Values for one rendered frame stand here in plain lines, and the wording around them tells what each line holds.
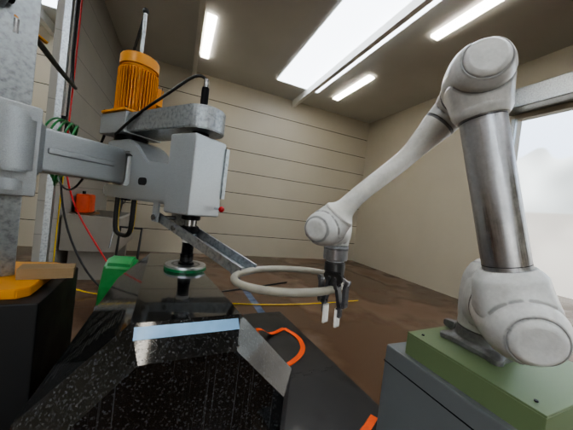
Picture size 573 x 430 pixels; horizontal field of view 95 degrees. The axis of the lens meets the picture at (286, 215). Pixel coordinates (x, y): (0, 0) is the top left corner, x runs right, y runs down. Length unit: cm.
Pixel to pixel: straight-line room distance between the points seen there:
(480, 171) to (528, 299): 30
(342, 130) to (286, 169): 203
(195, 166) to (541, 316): 133
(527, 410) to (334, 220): 60
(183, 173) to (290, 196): 549
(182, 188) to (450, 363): 128
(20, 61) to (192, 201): 94
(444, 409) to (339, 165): 692
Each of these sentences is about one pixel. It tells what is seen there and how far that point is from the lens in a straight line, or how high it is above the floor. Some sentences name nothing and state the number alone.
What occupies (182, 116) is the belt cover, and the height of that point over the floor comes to 165.
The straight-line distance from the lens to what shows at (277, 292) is 93.
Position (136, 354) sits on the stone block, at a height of 78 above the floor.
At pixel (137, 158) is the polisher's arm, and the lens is 182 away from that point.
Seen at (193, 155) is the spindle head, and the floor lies 144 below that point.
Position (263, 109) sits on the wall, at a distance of 689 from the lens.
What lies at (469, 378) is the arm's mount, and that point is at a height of 85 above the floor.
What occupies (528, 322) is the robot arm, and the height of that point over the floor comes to 106.
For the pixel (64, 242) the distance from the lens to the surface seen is 427.
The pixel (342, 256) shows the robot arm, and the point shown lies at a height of 109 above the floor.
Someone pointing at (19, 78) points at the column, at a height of 166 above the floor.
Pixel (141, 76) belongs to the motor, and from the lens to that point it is 213.
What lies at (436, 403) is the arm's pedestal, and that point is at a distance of 101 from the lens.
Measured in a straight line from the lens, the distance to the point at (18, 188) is 167.
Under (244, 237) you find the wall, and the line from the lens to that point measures 650.
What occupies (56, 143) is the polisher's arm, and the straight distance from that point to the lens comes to 179.
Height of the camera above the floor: 123
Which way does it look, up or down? 1 degrees down
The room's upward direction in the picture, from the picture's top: 7 degrees clockwise
